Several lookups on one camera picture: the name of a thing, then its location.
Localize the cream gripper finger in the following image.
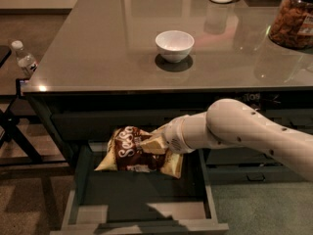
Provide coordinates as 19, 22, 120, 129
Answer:
151, 124, 166, 135
140, 136, 168, 155

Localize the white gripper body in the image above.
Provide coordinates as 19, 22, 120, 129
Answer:
162, 116, 193, 154

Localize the brown SenSal chip bag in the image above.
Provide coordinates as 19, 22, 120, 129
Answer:
95, 126, 184, 178

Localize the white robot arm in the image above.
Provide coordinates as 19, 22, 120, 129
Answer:
140, 99, 313, 181

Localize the grey middle right drawer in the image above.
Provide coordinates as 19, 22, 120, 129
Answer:
204, 148, 278, 165

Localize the open grey middle drawer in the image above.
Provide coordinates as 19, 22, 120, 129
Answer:
50, 146, 229, 235

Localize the grey bottom right drawer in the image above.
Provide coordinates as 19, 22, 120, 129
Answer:
206, 166, 305, 184

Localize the grey top left drawer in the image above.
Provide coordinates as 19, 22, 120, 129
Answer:
51, 109, 201, 141

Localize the dark snack bag in drawer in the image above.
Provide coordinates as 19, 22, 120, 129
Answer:
242, 93, 281, 111

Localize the grey top right drawer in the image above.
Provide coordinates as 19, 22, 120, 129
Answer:
259, 109, 313, 134

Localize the grey kitchen island cabinet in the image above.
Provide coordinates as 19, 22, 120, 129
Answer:
22, 0, 313, 185

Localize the white ceramic bowl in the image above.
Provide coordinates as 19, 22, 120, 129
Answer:
155, 30, 195, 63

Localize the clear plastic water bottle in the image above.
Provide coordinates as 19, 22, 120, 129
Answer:
11, 40, 38, 78

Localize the black folding side table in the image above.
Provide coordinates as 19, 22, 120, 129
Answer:
0, 44, 67, 166

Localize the clear jar of nuts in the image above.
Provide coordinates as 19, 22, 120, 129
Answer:
268, 0, 313, 50

